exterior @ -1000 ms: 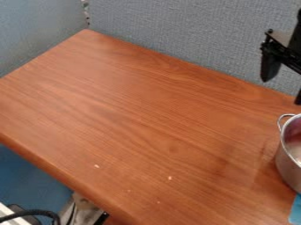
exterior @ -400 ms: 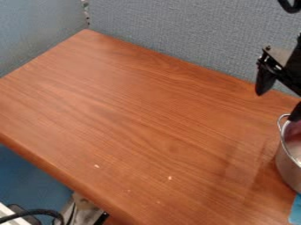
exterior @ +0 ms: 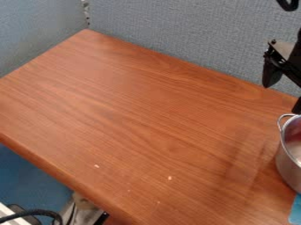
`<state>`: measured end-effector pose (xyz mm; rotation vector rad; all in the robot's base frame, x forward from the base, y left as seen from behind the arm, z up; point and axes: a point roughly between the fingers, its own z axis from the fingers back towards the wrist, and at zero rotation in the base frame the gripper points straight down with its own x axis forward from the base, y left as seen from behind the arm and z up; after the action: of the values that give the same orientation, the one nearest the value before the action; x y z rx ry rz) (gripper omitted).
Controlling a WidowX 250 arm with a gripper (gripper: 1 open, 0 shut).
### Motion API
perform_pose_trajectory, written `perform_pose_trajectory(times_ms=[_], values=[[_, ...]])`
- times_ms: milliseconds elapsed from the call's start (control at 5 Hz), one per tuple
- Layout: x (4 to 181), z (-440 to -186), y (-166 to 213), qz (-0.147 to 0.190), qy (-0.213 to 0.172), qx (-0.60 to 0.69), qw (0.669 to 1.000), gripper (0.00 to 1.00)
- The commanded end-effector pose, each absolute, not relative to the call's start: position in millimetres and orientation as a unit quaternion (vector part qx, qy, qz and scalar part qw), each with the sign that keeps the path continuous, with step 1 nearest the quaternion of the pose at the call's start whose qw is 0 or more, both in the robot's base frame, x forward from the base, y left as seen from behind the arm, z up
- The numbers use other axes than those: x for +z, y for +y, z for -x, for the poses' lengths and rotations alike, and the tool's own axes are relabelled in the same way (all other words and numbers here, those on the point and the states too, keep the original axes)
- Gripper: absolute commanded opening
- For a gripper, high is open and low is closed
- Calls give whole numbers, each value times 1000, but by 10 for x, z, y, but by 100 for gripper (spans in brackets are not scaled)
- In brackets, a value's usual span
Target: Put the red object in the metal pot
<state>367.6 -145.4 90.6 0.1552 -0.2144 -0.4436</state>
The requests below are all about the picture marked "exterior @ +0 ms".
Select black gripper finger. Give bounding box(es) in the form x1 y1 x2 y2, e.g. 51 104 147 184
262 56 284 88
292 97 301 114

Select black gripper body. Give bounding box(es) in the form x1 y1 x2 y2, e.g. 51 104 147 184
264 29 301 87

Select metal pot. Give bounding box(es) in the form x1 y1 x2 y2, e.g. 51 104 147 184
276 113 301 194

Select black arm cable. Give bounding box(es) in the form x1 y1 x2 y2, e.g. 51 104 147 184
277 0 301 12

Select metal table leg bracket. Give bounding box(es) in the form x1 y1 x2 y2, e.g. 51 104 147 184
59 192 110 225

